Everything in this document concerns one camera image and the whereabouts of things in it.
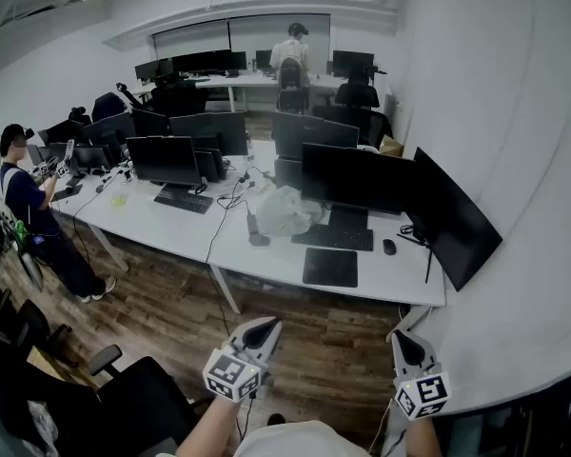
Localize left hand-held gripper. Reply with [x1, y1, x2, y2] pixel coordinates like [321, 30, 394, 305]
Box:
[202, 315, 285, 404]

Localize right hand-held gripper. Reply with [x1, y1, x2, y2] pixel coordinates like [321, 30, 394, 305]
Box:
[390, 329, 452, 422]

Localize black mouse pad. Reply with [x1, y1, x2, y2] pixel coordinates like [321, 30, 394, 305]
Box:
[302, 247, 360, 289]

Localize person's left forearm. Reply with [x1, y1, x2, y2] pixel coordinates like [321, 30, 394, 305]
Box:
[175, 394, 243, 457]

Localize person's right forearm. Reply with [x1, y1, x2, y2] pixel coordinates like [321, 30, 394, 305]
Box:
[403, 415, 443, 457]

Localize person's white shirt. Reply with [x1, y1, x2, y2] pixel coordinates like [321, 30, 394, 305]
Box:
[232, 420, 373, 457]

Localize black keyboard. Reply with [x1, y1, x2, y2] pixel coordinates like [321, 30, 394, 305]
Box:
[290, 222, 375, 253]
[152, 185, 215, 216]

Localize white plastic bag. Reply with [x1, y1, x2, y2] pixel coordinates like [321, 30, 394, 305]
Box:
[255, 185, 325, 238]

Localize black office chair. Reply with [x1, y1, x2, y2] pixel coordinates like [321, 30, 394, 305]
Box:
[311, 104, 394, 150]
[87, 344, 202, 457]
[334, 70, 381, 109]
[149, 73, 210, 116]

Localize large curved black monitor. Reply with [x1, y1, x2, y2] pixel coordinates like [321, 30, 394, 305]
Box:
[397, 147, 504, 293]

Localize small black monitor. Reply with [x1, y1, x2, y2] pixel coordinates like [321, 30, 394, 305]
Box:
[273, 156, 306, 191]

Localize black flat computer monitor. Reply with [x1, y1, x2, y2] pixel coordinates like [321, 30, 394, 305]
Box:
[300, 142, 418, 232]

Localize brown cardboard box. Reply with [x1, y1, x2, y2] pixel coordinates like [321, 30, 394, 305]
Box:
[379, 134, 405, 158]

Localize dark covered office chair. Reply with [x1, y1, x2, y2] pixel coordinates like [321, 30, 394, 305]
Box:
[90, 91, 128, 124]

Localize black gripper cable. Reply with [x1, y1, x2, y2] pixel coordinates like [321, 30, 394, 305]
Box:
[236, 394, 257, 443]

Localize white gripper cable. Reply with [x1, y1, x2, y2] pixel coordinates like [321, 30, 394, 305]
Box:
[367, 399, 394, 455]

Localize long black power cable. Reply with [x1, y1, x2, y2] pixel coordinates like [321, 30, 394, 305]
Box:
[204, 195, 249, 338]

